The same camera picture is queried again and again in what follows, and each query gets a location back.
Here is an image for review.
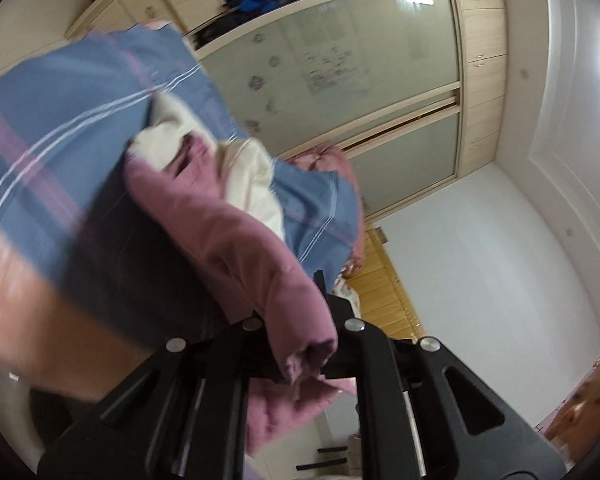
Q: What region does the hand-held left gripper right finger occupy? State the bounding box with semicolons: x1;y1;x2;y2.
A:
312;270;570;480

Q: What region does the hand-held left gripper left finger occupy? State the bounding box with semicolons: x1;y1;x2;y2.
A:
37;316;286;480

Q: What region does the white and pink hooded jacket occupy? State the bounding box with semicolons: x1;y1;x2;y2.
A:
122;92;358;461

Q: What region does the cream floral pillow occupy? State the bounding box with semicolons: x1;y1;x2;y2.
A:
332;275;362;313

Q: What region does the wooden headboard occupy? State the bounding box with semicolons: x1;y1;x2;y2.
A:
340;227;426;343

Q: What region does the plain sliding glass door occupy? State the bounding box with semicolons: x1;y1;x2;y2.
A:
345;110;463;221

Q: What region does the pink quilt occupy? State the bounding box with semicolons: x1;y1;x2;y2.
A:
285;144;368;281

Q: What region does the person's head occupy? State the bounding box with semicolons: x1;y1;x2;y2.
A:
542;340;600;466

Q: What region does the pink floral bed sheet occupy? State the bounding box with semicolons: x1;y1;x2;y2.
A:
0;210;148;406

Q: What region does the light wooden wardrobe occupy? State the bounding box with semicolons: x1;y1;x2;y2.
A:
65;0;511;221

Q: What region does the flower print sliding glass door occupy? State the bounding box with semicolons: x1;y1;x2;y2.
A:
195;0;461;161

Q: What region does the blue plaid quilt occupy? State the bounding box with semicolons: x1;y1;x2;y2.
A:
0;25;363;301

